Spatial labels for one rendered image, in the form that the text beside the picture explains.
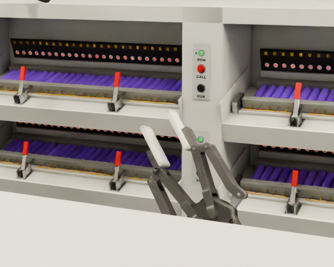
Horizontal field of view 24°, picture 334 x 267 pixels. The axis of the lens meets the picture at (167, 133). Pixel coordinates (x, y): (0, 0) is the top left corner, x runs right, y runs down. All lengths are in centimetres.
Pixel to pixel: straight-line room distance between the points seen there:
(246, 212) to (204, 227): 141
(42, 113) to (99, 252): 163
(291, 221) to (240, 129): 23
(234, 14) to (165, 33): 33
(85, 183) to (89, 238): 161
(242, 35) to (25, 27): 65
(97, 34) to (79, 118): 27
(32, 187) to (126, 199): 27
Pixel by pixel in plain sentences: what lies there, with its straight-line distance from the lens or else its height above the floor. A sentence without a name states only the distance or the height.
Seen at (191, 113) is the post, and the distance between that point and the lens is 171.
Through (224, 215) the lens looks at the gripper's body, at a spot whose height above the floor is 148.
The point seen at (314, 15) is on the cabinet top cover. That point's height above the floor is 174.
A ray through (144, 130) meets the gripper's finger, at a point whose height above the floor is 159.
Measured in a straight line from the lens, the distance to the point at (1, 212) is 33.
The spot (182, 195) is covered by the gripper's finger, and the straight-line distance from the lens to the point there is 114.
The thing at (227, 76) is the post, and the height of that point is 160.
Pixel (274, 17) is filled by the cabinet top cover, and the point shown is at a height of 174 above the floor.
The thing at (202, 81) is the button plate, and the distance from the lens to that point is 169.
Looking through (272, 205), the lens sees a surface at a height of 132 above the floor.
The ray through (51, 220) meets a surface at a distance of 32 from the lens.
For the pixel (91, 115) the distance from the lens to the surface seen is 183.
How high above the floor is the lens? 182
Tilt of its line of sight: 12 degrees down
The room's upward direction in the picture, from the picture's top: straight up
